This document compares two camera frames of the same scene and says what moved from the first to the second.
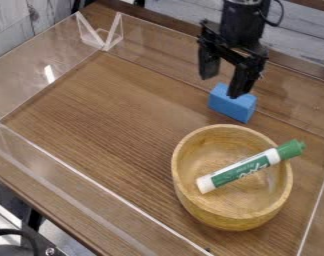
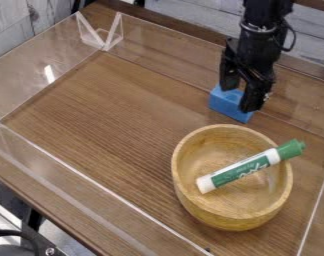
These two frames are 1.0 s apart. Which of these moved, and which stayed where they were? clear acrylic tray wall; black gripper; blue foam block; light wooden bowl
Moved: black gripper
Stayed: clear acrylic tray wall; light wooden bowl; blue foam block
